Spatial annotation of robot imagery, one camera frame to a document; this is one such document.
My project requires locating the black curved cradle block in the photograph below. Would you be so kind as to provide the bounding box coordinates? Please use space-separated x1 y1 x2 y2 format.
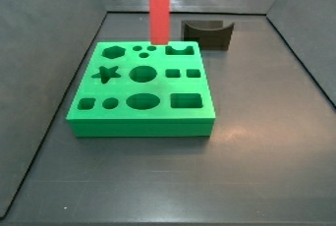
181 20 234 51

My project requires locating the green shape sorter block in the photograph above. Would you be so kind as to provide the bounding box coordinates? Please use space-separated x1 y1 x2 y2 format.
65 41 214 137

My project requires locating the red rectangular peg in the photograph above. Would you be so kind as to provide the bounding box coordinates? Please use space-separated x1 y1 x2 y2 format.
149 0 169 45

